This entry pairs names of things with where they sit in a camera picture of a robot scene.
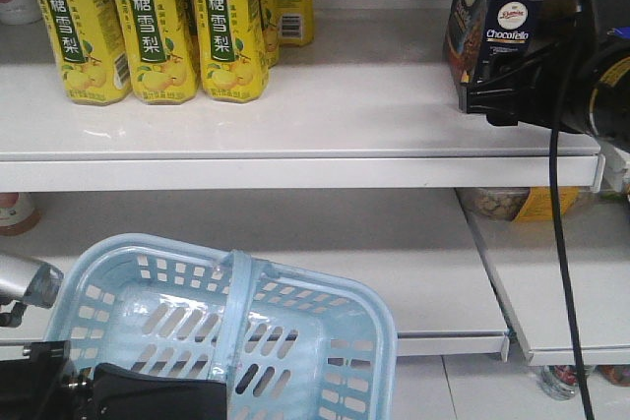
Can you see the pear drink bottle left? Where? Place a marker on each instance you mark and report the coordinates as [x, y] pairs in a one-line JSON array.
[[88, 48]]

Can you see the chocolate cookie box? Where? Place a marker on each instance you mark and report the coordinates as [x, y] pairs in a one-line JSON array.
[[481, 33]]

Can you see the white supermarket shelving unit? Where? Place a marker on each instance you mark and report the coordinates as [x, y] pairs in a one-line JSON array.
[[349, 163]]

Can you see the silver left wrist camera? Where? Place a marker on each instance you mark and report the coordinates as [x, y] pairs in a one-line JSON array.
[[30, 281]]

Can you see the orange drink bottle lower shelf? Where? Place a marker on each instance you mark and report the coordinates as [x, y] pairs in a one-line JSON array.
[[19, 213]]

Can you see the clear water bottle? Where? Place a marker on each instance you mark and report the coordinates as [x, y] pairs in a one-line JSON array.
[[560, 382]]

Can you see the pear drink bottle right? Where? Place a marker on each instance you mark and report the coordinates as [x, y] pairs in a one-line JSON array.
[[233, 62]]

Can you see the pear drink bottle middle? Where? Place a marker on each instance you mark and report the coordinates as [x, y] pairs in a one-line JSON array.
[[159, 49]]

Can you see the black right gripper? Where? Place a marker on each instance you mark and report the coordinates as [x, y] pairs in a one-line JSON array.
[[538, 88]]

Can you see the clear biscuit tub yellow label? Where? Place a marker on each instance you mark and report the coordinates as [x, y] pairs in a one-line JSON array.
[[523, 204]]

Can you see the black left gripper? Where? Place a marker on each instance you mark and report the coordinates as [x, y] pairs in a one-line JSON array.
[[43, 384]]

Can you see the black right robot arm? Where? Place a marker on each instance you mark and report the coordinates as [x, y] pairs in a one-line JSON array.
[[605, 94]]

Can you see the light blue plastic basket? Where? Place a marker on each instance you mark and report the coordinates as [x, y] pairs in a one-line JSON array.
[[288, 343]]

